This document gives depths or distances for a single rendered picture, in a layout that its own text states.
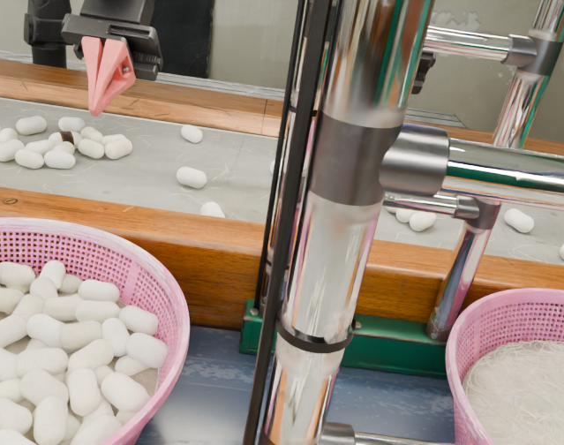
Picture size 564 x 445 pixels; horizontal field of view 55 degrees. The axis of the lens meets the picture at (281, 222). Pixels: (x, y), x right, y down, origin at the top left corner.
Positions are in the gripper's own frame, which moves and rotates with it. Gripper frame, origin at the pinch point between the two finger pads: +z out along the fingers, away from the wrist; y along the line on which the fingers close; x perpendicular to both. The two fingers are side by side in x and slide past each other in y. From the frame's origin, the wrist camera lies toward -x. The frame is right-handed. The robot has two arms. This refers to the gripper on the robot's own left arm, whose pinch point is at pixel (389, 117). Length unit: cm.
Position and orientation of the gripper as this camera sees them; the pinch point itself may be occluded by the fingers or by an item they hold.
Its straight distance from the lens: 73.1
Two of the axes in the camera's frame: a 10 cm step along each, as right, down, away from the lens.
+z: -1.2, 9.3, -3.6
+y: 9.9, 1.4, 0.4
